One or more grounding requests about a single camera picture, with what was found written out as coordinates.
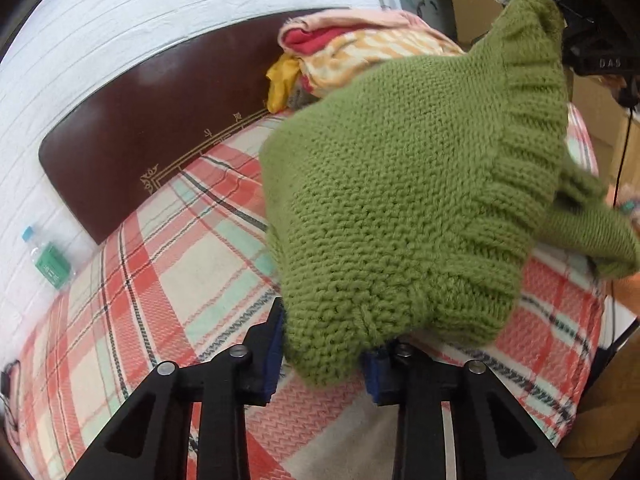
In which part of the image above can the green knitted sweater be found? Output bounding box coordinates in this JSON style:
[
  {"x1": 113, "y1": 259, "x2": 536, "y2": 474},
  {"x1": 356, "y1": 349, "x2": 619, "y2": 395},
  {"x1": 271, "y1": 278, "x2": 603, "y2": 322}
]
[{"x1": 259, "y1": 0, "x2": 634, "y2": 386}]

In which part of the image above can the person's right hand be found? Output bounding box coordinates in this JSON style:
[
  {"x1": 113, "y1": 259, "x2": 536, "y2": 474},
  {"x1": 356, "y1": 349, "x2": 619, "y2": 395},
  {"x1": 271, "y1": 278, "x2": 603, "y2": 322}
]
[{"x1": 606, "y1": 183, "x2": 639, "y2": 316}]

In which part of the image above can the tan padded jacket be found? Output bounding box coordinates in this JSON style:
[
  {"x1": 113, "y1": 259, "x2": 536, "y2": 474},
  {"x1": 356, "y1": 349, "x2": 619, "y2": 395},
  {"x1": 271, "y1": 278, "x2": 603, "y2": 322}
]
[{"x1": 558, "y1": 334, "x2": 639, "y2": 479}]

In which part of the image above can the cardboard box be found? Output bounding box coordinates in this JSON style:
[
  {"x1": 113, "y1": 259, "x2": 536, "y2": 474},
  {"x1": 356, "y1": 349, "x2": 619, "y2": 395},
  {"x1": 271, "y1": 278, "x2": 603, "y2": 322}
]
[{"x1": 572, "y1": 76, "x2": 640, "y2": 191}]

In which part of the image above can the red plaid blanket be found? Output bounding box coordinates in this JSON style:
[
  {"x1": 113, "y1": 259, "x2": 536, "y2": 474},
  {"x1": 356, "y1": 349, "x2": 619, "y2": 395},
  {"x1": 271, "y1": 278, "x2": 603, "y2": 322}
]
[{"x1": 6, "y1": 115, "x2": 603, "y2": 479}]

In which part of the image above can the green label water bottle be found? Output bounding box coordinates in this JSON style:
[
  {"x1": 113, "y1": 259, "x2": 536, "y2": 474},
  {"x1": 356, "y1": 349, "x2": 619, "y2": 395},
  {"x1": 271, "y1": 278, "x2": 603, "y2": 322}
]
[{"x1": 22, "y1": 226, "x2": 74, "y2": 290}]

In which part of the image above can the pink garment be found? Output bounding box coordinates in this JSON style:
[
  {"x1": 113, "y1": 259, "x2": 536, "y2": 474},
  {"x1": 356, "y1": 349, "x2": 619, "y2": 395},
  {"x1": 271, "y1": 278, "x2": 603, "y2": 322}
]
[{"x1": 278, "y1": 9, "x2": 431, "y2": 49}]

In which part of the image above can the yellow striped cloth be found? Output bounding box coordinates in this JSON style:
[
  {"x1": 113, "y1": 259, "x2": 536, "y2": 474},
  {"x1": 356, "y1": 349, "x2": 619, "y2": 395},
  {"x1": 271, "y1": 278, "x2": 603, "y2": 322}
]
[{"x1": 300, "y1": 28, "x2": 464, "y2": 99}]

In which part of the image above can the dark brown wooden headboard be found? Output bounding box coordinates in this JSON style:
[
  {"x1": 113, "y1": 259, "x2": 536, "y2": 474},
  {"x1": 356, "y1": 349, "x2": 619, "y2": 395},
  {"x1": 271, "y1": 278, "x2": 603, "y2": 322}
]
[{"x1": 38, "y1": 8, "x2": 346, "y2": 246}]

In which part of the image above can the red garment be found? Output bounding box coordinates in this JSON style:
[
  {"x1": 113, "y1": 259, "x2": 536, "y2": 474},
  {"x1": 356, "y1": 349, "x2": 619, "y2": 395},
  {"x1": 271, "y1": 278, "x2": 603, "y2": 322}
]
[{"x1": 280, "y1": 25, "x2": 364, "y2": 56}]

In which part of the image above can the mustard yellow garment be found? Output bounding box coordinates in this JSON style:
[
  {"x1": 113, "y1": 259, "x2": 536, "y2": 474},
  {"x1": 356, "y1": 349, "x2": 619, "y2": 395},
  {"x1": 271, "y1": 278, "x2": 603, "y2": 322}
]
[{"x1": 266, "y1": 53, "x2": 302, "y2": 114}]

